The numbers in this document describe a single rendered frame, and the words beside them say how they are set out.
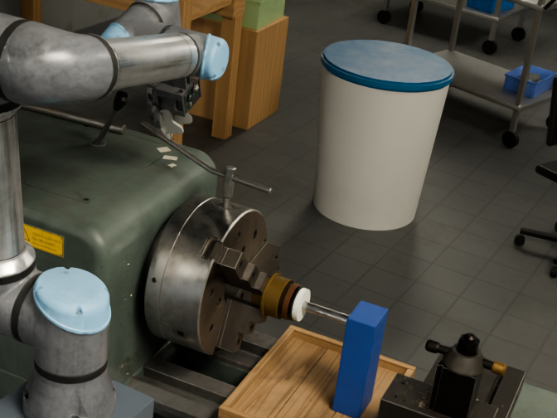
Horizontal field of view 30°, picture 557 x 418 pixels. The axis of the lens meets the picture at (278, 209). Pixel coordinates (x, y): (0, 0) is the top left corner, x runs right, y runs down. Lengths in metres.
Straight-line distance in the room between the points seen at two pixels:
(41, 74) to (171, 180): 0.80
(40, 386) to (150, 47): 0.56
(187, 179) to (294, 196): 2.87
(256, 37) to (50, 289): 4.09
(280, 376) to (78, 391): 0.67
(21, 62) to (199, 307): 0.77
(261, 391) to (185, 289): 0.30
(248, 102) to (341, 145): 1.14
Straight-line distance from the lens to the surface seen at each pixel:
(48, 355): 1.66
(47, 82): 1.44
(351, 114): 4.63
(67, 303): 1.61
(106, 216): 2.01
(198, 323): 2.05
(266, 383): 2.21
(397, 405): 1.99
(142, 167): 2.22
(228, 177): 2.09
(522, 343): 4.25
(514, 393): 2.19
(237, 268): 2.04
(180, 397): 2.19
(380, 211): 4.82
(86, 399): 1.69
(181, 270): 2.04
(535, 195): 5.57
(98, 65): 1.47
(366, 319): 2.05
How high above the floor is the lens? 2.18
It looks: 26 degrees down
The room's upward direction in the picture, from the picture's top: 7 degrees clockwise
